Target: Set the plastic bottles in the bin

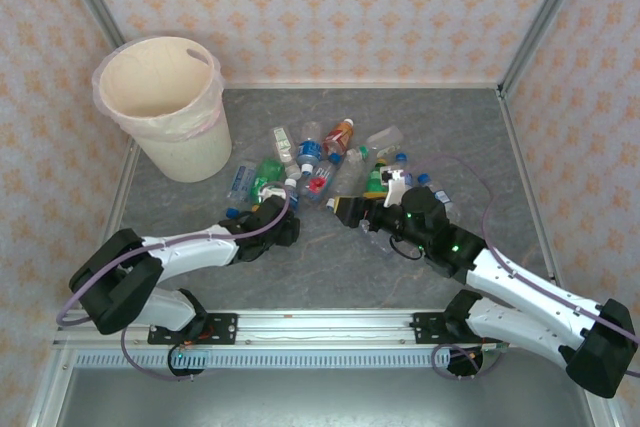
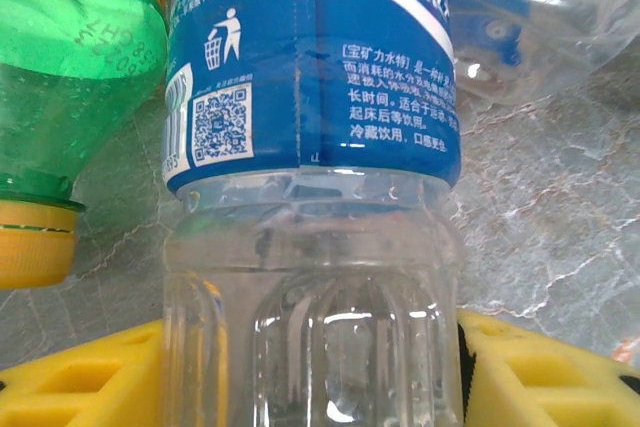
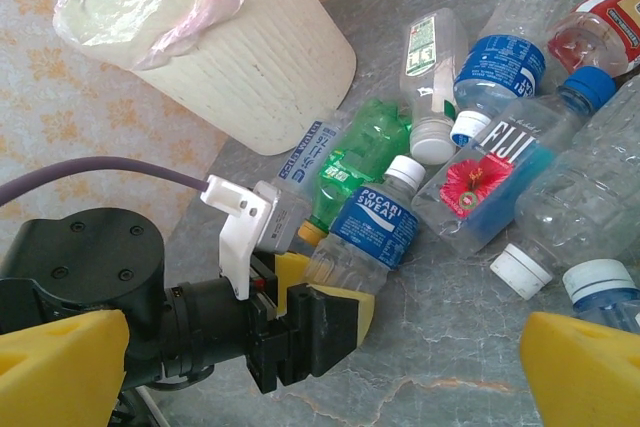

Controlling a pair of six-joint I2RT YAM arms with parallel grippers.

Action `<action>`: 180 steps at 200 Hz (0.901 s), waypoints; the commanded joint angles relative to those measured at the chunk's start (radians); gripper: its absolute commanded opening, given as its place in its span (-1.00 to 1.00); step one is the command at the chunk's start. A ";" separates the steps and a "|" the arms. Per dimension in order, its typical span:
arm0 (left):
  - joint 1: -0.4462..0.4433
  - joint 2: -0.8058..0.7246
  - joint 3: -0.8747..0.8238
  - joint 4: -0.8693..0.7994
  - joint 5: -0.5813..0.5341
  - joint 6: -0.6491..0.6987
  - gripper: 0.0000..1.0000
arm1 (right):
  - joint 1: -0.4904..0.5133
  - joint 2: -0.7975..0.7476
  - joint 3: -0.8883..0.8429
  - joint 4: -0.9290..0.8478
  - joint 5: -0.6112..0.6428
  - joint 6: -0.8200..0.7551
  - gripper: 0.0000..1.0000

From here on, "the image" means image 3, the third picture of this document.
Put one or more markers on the cream ribbed plastic bin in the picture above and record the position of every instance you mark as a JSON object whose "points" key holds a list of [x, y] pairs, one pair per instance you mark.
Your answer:
{"points": [[260, 72]]}

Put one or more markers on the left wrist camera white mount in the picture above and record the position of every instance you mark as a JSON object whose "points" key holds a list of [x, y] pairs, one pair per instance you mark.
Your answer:
{"points": [[235, 227]]}

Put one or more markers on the clear bottle green label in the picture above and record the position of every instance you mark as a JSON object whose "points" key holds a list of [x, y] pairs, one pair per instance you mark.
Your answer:
{"points": [[430, 72]]}

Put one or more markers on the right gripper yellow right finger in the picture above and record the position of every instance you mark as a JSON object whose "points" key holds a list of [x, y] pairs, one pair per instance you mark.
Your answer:
{"points": [[585, 377]]}

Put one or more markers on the blue-tinted bottle white cap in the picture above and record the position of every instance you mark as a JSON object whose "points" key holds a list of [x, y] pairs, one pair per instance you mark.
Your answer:
{"points": [[600, 287]]}

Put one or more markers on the Pocari Sweat blue-label bottle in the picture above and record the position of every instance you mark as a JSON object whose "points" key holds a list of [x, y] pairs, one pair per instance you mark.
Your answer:
{"points": [[375, 227]]}

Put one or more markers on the clear water bottle blue label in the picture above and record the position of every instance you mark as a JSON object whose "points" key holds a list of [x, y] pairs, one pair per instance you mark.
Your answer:
{"points": [[505, 67]]}

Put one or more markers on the red-label plastic bottle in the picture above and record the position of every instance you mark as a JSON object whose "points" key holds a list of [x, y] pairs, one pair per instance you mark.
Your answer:
{"points": [[610, 12]]}

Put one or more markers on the green plastic bottle yellow cap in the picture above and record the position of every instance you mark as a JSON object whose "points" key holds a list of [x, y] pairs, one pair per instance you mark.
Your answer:
{"points": [[370, 137]]}

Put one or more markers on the clear bottle blue-white label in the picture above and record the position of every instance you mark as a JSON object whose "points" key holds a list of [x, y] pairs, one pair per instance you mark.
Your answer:
{"points": [[312, 152]]}

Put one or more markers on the Fiji water bottle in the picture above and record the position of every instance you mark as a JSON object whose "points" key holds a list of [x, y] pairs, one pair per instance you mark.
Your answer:
{"points": [[475, 187]]}

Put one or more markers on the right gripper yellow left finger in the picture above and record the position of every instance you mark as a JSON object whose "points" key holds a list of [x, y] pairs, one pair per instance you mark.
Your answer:
{"points": [[55, 372]]}

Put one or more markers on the large clear plastic bottle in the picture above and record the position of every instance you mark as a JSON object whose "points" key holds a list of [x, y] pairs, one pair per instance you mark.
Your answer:
{"points": [[585, 207]]}

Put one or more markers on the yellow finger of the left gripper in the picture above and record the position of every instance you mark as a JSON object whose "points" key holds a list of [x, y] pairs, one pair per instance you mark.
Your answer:
{"points": [[290, 272], [325, 327]]}

